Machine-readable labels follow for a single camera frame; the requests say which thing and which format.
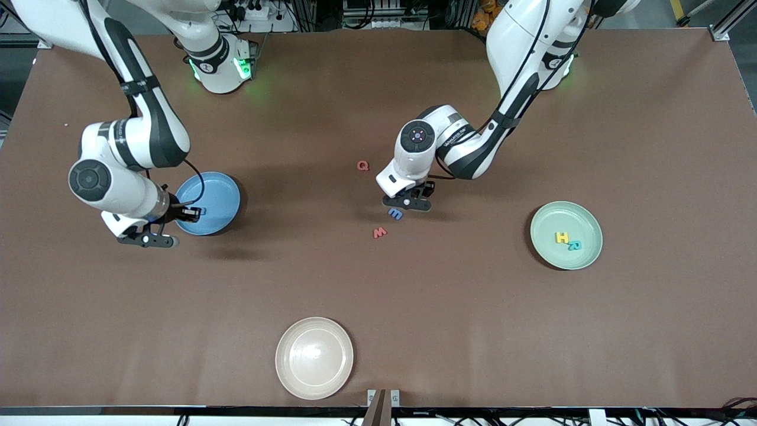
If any beige round plate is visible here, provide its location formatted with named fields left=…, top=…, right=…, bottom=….
left=275, top=317, right=355, bottom=401

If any orange objects pile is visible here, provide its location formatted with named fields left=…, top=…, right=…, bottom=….
left=472, top=0, right=499, bottom=31

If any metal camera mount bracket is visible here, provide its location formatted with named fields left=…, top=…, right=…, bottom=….
left=367, top=389, right=401, bottom=426

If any pale green round plate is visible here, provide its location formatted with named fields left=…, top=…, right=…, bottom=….
left=529, top=201, right=604, bottom=271

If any white power strip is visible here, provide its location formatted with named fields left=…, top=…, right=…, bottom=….
left=228, top=0, right=296, bottom=30

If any black right camera cable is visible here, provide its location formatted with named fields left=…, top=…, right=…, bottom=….
left=80, top=0, right=206, bottom=208

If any aluminium frame profile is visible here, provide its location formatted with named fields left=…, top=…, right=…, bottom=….
left=0, top=30, right=60, bottom=49
left=710, top=0, right=757, bottom=42

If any blue round plate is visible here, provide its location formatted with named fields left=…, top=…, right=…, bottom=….
left=172, top=172, right=242, bottom=236

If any black camera cable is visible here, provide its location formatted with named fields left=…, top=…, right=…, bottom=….
left=432, top=0, right=592, bottom=179
left=80, top=0, right=206, bottom=208

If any black left camera cable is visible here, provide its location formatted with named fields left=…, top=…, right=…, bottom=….
left=432, top=0, right=592, bottom=179

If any grey electronics rack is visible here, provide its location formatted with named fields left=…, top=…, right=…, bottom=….
left=342, top=0, right=429, bottom=30

